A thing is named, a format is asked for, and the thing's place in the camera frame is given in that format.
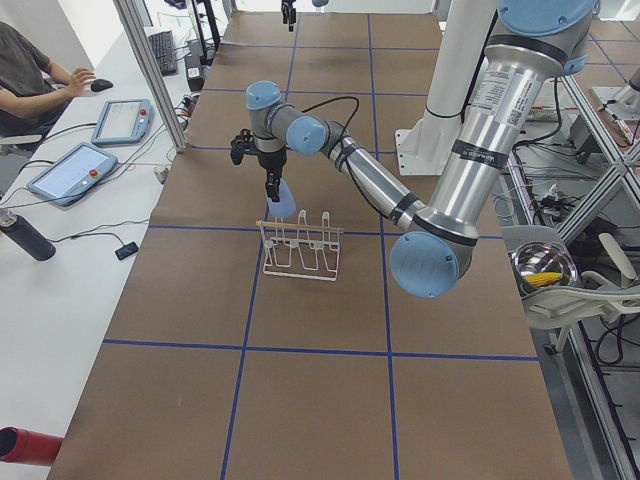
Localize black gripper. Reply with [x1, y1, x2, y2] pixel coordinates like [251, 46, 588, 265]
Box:
[257, 148, 286, 202]
[281, 0, 296, 31]

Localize light blue plastic cup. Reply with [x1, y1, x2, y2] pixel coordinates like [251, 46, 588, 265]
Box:
[267, 178, 297, 219]

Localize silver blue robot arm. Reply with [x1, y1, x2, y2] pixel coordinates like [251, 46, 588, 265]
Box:
[231, 1, 599, 298]

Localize black keyboard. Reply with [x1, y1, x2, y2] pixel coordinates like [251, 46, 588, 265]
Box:
[147, 31, 178, 76]

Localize black smartphone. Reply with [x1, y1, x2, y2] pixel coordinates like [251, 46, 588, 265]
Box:
[115, 242, 139, 261]

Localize blue teach pendant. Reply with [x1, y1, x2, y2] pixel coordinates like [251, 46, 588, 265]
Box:
[27, 143, 117, 207]
[91, 99, 153, 147]

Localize black computer mouse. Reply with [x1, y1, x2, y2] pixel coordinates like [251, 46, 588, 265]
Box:
[90, 79, 113, 93]

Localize black water bottle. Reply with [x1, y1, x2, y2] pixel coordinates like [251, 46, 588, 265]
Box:
[1, 208, 56, 261]

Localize person at desk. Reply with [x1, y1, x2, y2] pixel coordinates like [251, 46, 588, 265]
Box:
[1, 23, 95, 137]

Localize steel bowl with corn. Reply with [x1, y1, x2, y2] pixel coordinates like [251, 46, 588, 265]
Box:
[511, 242, 579, 296]

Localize red cylinder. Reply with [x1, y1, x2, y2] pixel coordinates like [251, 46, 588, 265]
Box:
[1, 427, 64, 466]

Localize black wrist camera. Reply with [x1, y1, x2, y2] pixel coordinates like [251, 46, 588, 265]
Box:
[230, 129, 258, 166]

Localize white wire cup holder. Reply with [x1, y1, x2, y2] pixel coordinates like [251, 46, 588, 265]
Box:
[255, 210, 344, 282]

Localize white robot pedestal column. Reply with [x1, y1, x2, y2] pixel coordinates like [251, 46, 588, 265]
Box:
[395, 0, 497, 176]

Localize aluminium frame post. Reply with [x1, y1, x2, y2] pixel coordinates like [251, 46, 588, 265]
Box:
[113, 0, 187, 153]

